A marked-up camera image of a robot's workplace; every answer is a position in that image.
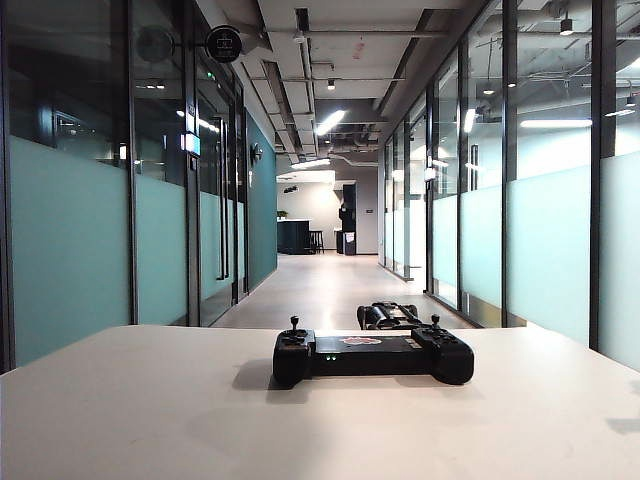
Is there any long vertical door handle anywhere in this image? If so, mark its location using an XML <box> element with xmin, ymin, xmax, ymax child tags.
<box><xmin>215</xmin><ymin>115</ymin><xmax>230</xmax><ymax>280</ymax></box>

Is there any dark counter cabinet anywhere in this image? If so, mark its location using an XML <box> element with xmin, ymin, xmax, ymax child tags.
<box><xmin>276</xmin><ymin>219</ymin><xmax>312</xmax><ymax>255</ymax></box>

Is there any linear ceiling light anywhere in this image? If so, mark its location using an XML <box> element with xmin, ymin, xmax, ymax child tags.
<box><xmin>314</xmin><ymin>109</ymin><xmax>347</xmax><ymax>136</ymax></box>

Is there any tall black cabinet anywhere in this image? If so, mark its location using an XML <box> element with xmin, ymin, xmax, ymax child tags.
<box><xmin>338</xmin><ymin>183</ymin><xmax>359</xmax><ymax>256</ymax></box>

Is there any black quadruped robot dog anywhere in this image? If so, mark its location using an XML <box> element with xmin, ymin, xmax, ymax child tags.
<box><xmin>356</xmin><ymin>301</ymin><xmax>420</xmax><ymax>331</ymax></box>

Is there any round black hanging sign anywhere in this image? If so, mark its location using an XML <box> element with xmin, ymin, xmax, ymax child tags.
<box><xmin>205</xmin><ymin>24</ymin><xmax>244</xmax><ymax>64</ymax></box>

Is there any black remote control with joysticks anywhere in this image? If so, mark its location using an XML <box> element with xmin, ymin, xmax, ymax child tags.
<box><xmin>272</xmin><ymin>313</ymin><xmax>476</xmax><ymax>391</ymax></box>

